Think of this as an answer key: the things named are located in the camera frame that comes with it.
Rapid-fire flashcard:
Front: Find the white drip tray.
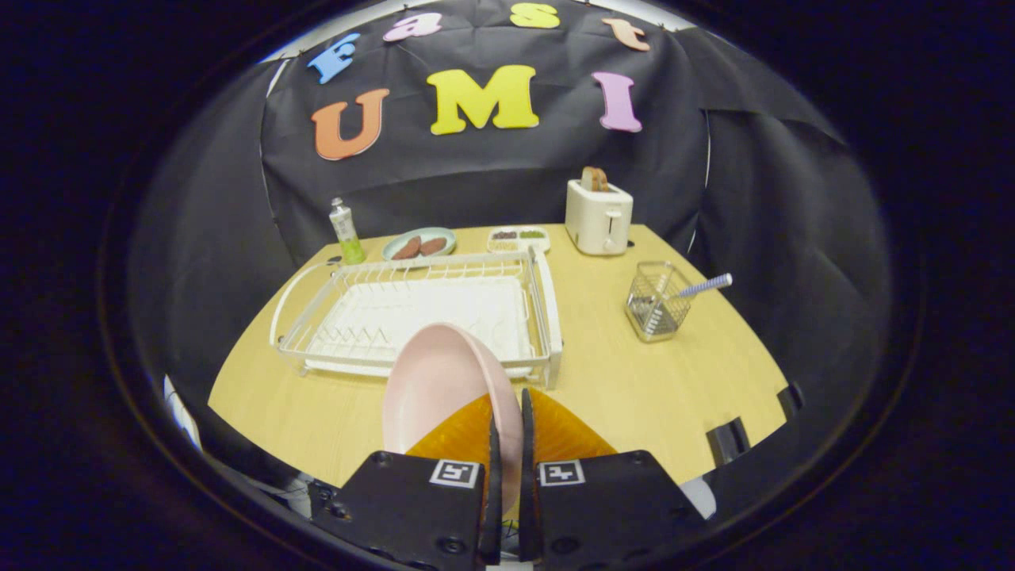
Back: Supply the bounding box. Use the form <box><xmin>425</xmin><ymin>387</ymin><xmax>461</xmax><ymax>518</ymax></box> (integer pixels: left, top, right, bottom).
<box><xmin>305</xmin><ymin>275</ymin><xmax>534</xmax><ymax>377</ymax></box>

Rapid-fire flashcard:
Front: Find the metal wire basket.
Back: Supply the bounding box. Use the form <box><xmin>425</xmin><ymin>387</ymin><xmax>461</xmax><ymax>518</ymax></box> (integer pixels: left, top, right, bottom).
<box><xmin>625</xmin><ymin>261</ymin><xmax>695</xmax><ymax>343</ymax></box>

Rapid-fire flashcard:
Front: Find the white wire dish rack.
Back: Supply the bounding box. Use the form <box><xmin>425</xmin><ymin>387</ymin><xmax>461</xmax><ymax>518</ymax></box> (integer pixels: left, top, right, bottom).
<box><xmin>270</xmin><ymin>247</ymin><xmax>564</xmax><ymax>389</ymax></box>

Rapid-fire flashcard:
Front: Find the spoon with striped handle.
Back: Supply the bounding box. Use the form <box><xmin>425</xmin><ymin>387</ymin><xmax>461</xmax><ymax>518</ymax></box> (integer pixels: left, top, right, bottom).
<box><xmin>646</xmin><ymin>273</ymin><xmax>733</xmax><ymax>314</ymax></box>

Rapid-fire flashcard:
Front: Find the white divided condiment tray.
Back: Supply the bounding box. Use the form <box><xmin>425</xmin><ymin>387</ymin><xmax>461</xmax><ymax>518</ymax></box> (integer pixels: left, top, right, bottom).
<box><xmin>486</xmin><ymin>225</ymin><xmax>551</xmax><ymax>255</ymax></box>

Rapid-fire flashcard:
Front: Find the cream toaster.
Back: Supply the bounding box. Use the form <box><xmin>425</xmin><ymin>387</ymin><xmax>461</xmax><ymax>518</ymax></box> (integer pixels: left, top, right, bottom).
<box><xmin>565</xmin><ymin>178</ymin><xmax>634</xmax><ymax>256</ymax></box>

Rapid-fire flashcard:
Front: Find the pink plate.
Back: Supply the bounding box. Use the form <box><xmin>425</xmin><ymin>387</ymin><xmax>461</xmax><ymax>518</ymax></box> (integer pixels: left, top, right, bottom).
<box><xmin>382</xmin><ymin>323</ymin><xmax>524</xmax><ymax>516</ymax></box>

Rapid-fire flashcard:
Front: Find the green dish soap bottle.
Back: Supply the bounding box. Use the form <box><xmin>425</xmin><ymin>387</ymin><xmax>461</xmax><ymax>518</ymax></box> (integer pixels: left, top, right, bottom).
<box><xmin>329</xmin><ymin>197</ymin><xmax>367</xmax><ymax>266</ymax></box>

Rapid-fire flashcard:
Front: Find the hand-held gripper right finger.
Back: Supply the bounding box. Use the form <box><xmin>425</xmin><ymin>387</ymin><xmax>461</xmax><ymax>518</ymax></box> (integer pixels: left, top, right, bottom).
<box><xmin>518</xmin><ymin>387</ymin><xmax>707</xmax><ymax>571</ymax></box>

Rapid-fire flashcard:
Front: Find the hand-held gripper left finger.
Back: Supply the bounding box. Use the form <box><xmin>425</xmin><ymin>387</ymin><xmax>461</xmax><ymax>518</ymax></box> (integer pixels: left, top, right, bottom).
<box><xmin>309</xmin><ymin>393</ymin><xmax>504</xmax><ymax>571</ymax></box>

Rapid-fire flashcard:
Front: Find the black backdrop cloth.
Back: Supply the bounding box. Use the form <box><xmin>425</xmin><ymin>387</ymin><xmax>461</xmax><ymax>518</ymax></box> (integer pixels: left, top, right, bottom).
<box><xmin>127</xmin><ymin>0</ymin><xmax>893</xmax><ymax>477</ymax></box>

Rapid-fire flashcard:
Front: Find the pale green plate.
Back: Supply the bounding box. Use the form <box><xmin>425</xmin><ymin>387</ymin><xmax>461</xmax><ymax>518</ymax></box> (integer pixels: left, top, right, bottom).
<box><xmin>382</xmin><ymin>227</ymin><xmax>458</xmax><ymax>263</ymax></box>

